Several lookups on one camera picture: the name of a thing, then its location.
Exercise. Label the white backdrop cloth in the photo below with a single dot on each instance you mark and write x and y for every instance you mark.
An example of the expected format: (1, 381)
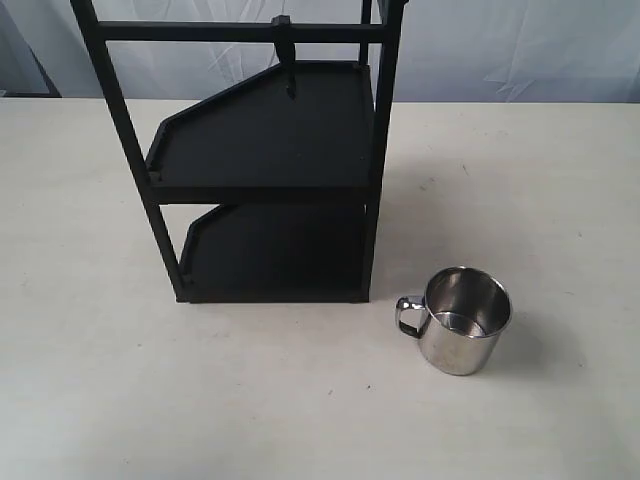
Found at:
(468, 51)

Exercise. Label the stainless steel mug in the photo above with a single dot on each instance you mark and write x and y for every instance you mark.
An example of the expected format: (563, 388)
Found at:
(457, 320)

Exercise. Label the black two-tier rack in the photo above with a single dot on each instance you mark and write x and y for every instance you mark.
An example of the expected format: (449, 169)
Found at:
(253, 197)

